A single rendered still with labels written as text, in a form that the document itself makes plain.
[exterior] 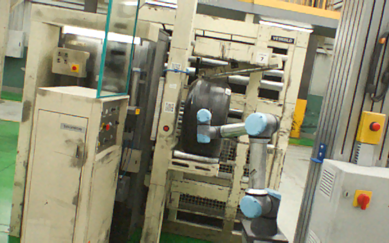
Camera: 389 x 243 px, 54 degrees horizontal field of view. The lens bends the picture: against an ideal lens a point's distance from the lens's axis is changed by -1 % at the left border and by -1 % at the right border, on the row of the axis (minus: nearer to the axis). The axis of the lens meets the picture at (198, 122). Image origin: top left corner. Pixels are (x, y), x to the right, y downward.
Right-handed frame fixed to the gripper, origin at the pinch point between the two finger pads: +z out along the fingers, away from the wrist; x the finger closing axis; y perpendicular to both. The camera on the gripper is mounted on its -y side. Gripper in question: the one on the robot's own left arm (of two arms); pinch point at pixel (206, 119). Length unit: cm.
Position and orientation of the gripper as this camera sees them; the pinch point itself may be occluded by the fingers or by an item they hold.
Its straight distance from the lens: 254.5
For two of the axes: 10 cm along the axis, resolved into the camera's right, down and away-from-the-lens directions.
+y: 1.9, -9.8, -0.2
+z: 0.8, 0.0, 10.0
